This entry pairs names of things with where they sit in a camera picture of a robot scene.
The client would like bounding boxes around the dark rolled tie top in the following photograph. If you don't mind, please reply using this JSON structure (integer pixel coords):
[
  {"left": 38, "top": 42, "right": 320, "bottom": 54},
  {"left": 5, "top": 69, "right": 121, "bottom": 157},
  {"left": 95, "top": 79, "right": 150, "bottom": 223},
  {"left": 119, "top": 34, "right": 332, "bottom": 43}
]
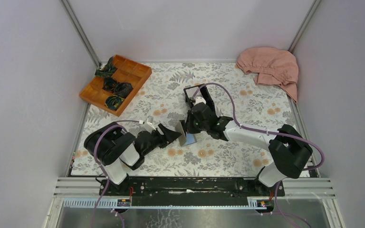
[{"left": 95, "top": 57, "right": 118, "bottom": 78}]

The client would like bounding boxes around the floral patterned table mat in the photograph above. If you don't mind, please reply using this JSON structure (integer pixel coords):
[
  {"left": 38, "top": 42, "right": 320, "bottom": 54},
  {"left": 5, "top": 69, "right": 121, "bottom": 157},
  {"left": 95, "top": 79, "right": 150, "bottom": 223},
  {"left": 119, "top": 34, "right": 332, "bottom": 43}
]
[{"left": 70, "top": 63, "right": 295, "bottom": 177}]

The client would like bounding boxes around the black card tray box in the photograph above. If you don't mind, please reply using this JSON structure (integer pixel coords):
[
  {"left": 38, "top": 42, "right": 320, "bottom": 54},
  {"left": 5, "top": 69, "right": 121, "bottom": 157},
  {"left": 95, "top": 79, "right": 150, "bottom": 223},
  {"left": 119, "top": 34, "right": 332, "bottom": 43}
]
[{"left": 183, "top": 84, "right": 216, "bottom": 114}]

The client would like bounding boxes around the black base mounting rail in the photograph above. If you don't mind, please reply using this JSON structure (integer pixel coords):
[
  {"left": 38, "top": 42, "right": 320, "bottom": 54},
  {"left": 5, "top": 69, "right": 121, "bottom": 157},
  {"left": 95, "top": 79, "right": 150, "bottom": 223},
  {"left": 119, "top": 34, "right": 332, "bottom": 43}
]
[{"left": 99, "top": 176, "right": 285, "bottom": 207}]

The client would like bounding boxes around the dark rolled tie middle right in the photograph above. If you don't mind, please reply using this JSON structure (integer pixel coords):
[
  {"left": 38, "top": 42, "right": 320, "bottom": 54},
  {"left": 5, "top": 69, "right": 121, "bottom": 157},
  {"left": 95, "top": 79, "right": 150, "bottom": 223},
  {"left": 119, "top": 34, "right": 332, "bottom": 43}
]
[{"left": 113, "top": 82, "right": 134, "bottom": 98}]

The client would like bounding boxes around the dark rolled tie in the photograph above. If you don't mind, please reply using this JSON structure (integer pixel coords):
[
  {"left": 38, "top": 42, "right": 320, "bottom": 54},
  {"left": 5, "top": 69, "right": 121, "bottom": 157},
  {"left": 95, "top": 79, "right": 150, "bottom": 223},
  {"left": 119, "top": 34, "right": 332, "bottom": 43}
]
[
  {"left": 95, "top": 57, "right": 118, "bottom": 78},
  {"left": 102, "top": 77, "right": 118, "bottom": 93},
  {"left": 113, "top": 82, "right": 134, "bottom": 98},
  {"left": 105, "top": 95, "right": 125, "bottom": 111}
]

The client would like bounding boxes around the dark rolled tie bottom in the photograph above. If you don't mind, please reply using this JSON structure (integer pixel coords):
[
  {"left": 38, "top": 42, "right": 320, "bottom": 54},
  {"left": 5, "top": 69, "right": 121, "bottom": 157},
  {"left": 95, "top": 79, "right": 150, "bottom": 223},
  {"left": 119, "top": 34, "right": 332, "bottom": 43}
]
[{"left": 105, "top": 95, "right": 125, "bottom": 111}]

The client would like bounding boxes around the pink crumpled cloth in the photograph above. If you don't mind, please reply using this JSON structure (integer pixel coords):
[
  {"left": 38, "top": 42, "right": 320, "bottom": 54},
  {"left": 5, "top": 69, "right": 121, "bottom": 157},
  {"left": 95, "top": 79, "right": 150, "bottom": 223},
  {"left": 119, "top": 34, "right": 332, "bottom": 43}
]
[{"left": 236, "top": 47, "right": 299, "bottom": 103}]

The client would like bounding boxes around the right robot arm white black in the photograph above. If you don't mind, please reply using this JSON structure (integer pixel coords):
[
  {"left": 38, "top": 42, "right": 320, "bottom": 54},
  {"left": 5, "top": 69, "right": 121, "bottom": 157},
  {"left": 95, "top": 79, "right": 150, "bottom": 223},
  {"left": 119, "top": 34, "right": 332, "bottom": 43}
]
[{"left": 185, "top": 102, "right": 313, "bottom": 196}]

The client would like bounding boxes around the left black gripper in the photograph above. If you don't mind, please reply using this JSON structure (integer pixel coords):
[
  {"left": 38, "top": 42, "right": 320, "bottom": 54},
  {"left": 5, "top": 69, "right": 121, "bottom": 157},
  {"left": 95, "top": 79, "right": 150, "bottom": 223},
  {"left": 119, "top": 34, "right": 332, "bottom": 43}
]
[{"left": 142, "top": 123, "right": 181, "bottom": 157}]

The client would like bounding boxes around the aluminium frame rail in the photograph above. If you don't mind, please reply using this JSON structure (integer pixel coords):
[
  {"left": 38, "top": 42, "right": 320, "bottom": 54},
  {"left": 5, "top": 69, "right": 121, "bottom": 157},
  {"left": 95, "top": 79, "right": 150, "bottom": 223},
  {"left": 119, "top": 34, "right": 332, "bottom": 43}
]
[{"left": 54, "top": 177, "right": 337, "bottom": 210}]

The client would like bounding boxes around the dark rolled tie middle left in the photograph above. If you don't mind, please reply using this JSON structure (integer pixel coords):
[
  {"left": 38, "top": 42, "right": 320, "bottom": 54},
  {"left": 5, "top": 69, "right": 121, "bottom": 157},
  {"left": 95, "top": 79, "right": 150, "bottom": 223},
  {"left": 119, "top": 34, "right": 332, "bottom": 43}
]
[{"left": 102, "top": 77, "right": 118, "bottom": 93}]

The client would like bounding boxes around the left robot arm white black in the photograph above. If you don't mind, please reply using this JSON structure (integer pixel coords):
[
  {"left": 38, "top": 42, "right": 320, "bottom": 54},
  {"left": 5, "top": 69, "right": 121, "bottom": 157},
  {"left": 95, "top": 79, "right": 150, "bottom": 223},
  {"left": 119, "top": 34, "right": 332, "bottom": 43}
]
[{"left": 84, "top": 120, "right": 182, "bottom": 195}]

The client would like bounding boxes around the orange wooden compartment tray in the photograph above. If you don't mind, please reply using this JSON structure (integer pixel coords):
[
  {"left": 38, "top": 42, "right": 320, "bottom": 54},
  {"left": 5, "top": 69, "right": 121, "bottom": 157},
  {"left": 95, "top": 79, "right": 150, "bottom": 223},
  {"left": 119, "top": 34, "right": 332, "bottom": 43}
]
[{"left": 79, "top": 55, "right": 152, "bottom": 116}]

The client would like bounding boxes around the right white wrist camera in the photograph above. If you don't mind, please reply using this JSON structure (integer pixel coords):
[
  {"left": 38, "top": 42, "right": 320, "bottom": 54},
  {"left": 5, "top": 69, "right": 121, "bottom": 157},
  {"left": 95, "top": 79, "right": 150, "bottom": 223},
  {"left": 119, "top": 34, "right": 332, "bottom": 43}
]
[{"left": 194, "top": 96, "right": 206, "bottom": 105}]

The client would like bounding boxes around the grey leather card holder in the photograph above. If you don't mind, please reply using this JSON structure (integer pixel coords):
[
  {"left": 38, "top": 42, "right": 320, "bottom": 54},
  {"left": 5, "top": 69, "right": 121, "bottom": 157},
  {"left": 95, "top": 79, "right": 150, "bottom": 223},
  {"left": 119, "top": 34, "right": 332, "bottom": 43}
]
[{"left": 175, "top": 120, "right": 197, "bottom": 147}]

